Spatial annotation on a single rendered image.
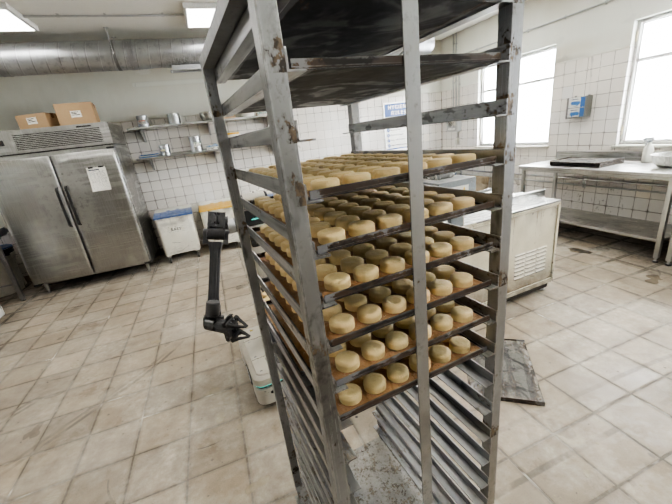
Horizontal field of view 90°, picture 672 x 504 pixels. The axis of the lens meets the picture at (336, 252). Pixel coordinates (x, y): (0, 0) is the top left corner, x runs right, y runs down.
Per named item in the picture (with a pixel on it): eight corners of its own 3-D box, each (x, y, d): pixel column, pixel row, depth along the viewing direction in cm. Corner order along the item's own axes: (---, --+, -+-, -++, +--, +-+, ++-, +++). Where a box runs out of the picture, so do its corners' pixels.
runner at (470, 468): (366, 365, 151) (366, 360, 150) (372, 363, 152) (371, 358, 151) (481, 489, 95) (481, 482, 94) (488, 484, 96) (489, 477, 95)
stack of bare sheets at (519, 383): (465, 338, 255) (465, 335, 254) (524, 343, 242) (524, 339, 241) (468, 396, 202) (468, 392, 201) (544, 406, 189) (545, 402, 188)
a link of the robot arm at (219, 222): (229, 209, 150) (204, 208, 147) (227, 240, 150) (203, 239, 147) (228, 216, 192) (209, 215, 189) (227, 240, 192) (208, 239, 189)
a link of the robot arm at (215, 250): (229, 230, 156) (203, 228, 152) (229, 229, 150) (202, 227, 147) (225, 323, 154) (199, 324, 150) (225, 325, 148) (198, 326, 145)
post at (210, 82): (294, 486, 150) (198, 59, 94) (300, 482, 151) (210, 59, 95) (296, 492, 148) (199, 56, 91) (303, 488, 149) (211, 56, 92)
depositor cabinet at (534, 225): (489, 266, 372) (492, 190, 344) (551, 289, 309) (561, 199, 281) (391, 298, 328) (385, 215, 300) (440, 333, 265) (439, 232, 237)
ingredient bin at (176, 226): (166, 265, 508) (151, 216, 482) (168, 254, 564) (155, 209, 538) (204, 256, 526) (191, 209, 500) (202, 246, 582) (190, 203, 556)
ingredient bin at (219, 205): (210, 255, 527) (198, 208, 502) (209, 245, 584) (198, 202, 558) (245, 248, 544) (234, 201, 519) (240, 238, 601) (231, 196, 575)
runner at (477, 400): (361, 313, 142) (360, 307, 141) (367, 311, 143) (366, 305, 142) (484, 416, 86) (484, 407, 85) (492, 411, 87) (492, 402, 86)
